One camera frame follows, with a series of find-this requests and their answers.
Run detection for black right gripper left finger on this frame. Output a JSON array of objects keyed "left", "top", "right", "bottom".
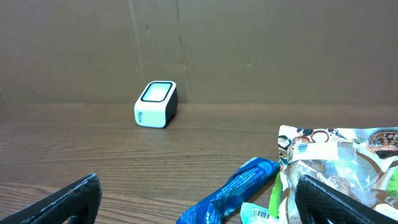
[{"left": 1, "top": 173, "right": 102, "bottom": 224}]

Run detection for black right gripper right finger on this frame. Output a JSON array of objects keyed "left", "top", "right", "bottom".
[{"left": 295, "top": 175, "right": 397, "bottom": 224}]

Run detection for beige nut snack bag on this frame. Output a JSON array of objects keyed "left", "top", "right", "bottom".
[{"left": 277, "top": 125, "right": 397, "bottom": 223}]

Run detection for blue Oreo cookie pack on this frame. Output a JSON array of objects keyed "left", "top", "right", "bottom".
[{"left": 176, "top": 157, "right": 280, "bottom": 224}]

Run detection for mint green snack pack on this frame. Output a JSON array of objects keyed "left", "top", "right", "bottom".
[{"left": 240, "top": 202, "right": 279, "bottom": 224}]

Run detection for white barcode scanner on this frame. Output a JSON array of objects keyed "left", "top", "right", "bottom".
[{"left": 134, "top": 80, "right": 178, "bottom": 128}]

